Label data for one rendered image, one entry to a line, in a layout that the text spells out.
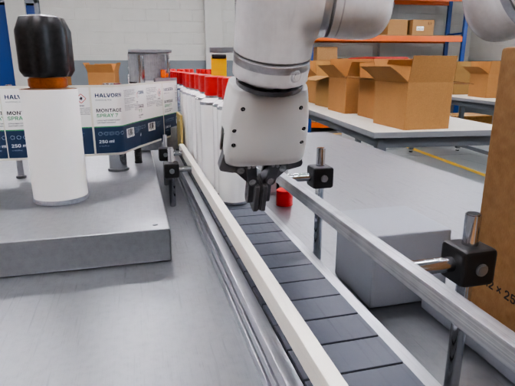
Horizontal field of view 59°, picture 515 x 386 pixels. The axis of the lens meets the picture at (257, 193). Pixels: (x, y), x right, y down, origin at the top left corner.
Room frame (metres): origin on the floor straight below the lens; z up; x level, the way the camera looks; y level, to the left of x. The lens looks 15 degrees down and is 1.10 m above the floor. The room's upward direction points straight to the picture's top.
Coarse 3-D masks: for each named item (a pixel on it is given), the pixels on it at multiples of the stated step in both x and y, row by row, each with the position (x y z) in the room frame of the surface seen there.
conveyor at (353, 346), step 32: (256, 224) 0.63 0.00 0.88; (288, 256) 0.52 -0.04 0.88; (256, 288) 0.43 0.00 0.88; (288, 288) 0.43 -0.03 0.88; (320, 288) 0.43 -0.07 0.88; (320, 320) 0.37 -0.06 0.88; (352, 320) 0.37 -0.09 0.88; (288, 352) 0.32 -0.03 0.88; (352, 352) 0.32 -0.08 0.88; (384, 352) 0.32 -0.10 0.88; (352, 384) 0.28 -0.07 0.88; (384, 384) 0.28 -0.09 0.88; (416, 384) 0.28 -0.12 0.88
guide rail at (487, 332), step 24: (312, 192) 0.51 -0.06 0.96; (336, 216) 0.42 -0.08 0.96; (360, 240) 0.37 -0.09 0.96; (384, 264) 0.33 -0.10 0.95; (408, 264) 0.31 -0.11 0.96; (408, 288) 0.30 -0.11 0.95; (432, 288) 0.27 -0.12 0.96; (456, 312) 0.25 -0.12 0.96; (480, 312) 0.24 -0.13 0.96; (480, 336) 0.23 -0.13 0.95; (504, 336) 0.22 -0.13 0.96; (504, 360) 0.21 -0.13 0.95
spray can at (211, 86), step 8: (208, 80) 0.83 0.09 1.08; (216, 80) 0.83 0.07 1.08; (208, 88) 0.83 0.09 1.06; (216, 88) 0.83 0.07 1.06; (208, 96) 0.83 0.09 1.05; (216, 96) 0.83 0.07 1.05; (200, 104) 0.84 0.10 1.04; (208, 104) 0.82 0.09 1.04; (200, 112) 0.84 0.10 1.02; (208, 112) 0.82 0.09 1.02; (208, 120) 0.82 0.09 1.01; (208, 128) 0.82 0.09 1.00; (208, 136) 0.82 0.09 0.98; (208, 144) 0.82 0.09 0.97; (208, 152) 0.82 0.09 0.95; (208, 160) 0.82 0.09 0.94; (208, 168) 0.82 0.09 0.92; (208, 176) 0.82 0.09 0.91
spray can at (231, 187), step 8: (224, 80) 0.74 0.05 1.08; (224, 88) 0.74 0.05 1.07; (224, 96) 0.74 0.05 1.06; (224, 176) 0.73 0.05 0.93; (232, 176) 0.72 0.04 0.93; (240, 176) 0.73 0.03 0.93; (224, 184) 0.73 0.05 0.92; (232, 184) 0.72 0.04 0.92; (240, 184) 0.73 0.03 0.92; (224, 192) 0.73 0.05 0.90; (232, 192) 0.72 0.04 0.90; (240, 192) 0.73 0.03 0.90; (224, 200) 0.73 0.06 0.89; (232, 200) 0.72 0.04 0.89; (240, 200) 0.73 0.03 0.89
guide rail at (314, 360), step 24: (192, 168) 0.88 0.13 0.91; (216, 192) 0.68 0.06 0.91; (240, 240) 0.48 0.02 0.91; (264, 264) 0.41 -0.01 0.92; (264, 288) 0.38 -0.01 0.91; (288, 312) 0.32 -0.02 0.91; (288, 336) 0.31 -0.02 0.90; (312, 336) 0.29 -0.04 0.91; (312, 360) 0.27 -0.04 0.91; (336, 384) 0.24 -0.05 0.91
